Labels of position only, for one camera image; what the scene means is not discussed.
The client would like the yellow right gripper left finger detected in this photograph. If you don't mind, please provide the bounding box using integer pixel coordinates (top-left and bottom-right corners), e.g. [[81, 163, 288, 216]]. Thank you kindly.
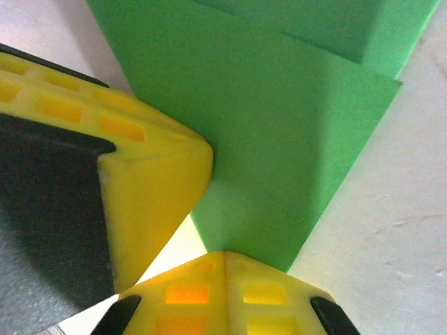
[[89, 250, 227, 335]]

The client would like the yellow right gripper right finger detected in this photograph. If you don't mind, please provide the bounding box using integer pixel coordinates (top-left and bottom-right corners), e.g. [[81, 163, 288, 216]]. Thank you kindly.
[[225, 250, 361, 335]]

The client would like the green cloth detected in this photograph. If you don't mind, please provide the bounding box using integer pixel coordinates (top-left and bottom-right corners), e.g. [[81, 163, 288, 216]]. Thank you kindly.
[[85, 0, 443, 274]]

